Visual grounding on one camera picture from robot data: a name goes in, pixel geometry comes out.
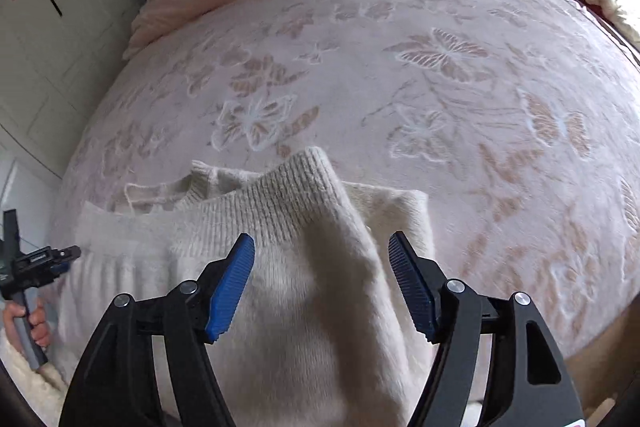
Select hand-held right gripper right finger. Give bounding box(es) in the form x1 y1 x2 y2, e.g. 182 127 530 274
387 230 586 427

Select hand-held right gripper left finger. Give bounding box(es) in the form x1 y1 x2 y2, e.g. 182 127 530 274
59 233 257 427

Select cream knit sweater black hearts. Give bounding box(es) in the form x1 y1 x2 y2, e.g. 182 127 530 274
50 146 442 427

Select person's left forearm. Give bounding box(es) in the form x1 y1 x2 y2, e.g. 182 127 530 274
0 337 69 427

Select person's left hand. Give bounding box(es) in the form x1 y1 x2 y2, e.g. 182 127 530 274
2 294 52 352

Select pink butterfly blanket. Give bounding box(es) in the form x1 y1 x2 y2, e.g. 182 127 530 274
50 0 640 360

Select white wardrobe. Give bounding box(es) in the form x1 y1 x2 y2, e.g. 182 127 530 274
0 0 147 188

